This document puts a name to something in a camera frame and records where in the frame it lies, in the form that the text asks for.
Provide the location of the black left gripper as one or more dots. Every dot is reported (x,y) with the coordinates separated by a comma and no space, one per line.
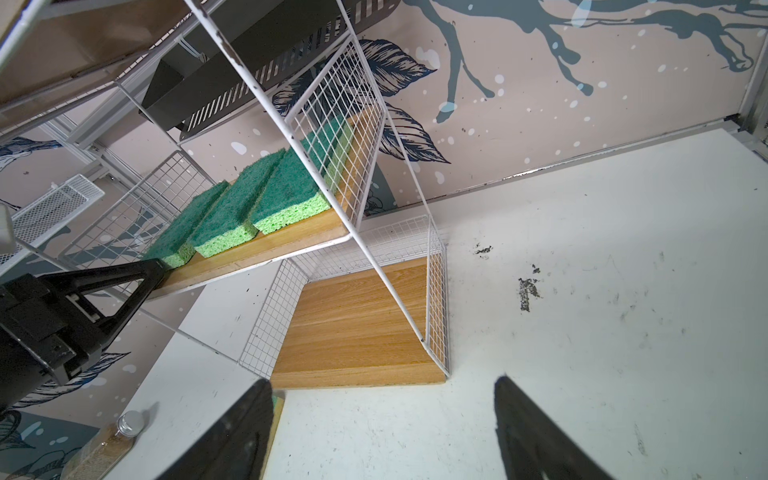
(51,331)

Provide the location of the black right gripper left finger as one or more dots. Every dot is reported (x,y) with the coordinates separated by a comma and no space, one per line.
(235,446)

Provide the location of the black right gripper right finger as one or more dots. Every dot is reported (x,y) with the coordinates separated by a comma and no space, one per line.
(532,446)

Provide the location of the light green sponge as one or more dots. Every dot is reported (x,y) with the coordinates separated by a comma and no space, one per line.
(278,405)

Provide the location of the bottom wooden shelf board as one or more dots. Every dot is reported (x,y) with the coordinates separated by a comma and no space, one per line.
(348,331)

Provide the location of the black box behind shelf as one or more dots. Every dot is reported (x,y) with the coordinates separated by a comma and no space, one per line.
(284,44)

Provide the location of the top wooden shelf board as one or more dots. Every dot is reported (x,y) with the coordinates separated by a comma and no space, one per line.
(74,47)

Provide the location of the white wire wall basket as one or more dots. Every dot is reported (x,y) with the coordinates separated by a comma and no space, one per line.
(40,220)

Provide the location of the white wire three-tier shelf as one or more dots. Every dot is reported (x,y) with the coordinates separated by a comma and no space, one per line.
(345,86)

